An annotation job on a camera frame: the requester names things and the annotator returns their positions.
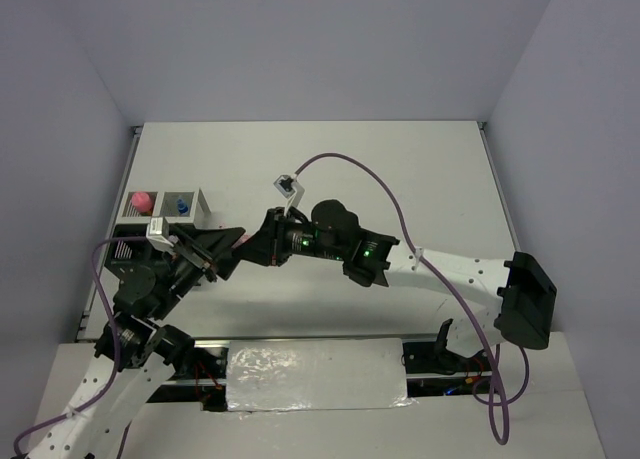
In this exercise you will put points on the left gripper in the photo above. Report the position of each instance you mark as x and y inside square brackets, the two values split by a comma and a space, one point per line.
[211, 250]

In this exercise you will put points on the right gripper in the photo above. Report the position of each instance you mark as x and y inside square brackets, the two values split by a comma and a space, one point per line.
[268, 246]

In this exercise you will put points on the blue capped marker in container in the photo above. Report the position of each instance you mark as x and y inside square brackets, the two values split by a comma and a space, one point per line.
[182, 206]

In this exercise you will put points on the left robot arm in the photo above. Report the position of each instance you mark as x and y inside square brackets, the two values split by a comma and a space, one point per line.
[136, 352]

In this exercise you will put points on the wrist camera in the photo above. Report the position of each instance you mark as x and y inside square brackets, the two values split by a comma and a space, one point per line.
[159, 229]
[292, 191]

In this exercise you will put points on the black mounting rail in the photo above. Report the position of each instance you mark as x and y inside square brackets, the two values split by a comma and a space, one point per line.
[430, 371]

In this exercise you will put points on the white slotted container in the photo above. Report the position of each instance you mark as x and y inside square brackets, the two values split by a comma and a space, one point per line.
[165, 206]

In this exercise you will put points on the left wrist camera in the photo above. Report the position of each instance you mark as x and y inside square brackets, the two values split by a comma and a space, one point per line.
[159, 229]

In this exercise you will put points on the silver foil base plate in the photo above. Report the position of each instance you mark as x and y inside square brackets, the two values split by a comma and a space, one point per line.
[309, 375]

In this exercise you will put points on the pink glue stick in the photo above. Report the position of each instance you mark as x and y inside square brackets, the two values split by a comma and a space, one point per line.
[142, 202]

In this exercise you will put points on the pink highlighter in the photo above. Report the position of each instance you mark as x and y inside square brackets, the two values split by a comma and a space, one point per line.
[243, 239]

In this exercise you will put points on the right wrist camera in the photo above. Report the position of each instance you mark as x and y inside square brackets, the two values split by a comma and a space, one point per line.
[292, 191]

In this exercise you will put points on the black slotted container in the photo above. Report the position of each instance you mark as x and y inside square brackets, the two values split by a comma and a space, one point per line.
[130, 253]

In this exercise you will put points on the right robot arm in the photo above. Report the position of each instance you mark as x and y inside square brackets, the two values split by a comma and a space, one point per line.
[509, 300]

